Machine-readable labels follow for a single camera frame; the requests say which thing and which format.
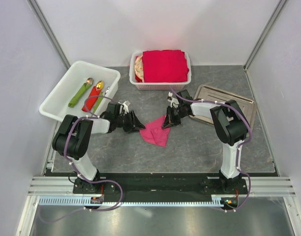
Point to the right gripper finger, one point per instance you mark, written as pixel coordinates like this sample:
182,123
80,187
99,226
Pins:
168,121
175,121

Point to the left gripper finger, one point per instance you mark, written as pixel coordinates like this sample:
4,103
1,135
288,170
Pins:
134,120
135,128

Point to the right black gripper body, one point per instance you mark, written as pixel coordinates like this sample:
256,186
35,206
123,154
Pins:
177,112

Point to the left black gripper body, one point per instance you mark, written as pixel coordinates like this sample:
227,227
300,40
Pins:
124,122

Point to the pink paper napkin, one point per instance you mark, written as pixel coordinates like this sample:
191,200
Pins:
154,134

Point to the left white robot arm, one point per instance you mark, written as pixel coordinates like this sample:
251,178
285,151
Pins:
73,136

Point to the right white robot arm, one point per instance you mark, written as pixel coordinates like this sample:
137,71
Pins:
232,129

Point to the red rolled napkin set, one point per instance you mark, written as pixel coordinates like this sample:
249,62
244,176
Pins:
95,91

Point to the green rolled napkin set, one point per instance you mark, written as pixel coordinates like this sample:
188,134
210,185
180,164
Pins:
75,99

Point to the white perforated basket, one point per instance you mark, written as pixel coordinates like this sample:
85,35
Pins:
156,86

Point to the silver metal tray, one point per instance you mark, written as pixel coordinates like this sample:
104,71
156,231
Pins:
247,105

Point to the stack of red napkins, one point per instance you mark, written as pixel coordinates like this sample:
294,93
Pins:
165,66

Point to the white plastic tub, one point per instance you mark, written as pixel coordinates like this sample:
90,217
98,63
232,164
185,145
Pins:
55,105

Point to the patterned paper plates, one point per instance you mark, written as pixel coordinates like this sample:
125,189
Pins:
138,68

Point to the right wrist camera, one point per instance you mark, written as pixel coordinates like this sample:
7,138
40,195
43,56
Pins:
172,100

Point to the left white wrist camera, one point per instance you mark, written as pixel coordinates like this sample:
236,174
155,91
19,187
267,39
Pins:
124,107

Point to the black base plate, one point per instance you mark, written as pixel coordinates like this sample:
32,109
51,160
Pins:
160,183

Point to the aluminium rail frame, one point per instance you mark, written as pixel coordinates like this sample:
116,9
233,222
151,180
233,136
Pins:
270,208

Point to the slotted cable duct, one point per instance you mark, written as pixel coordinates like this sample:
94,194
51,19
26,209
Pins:
137,200

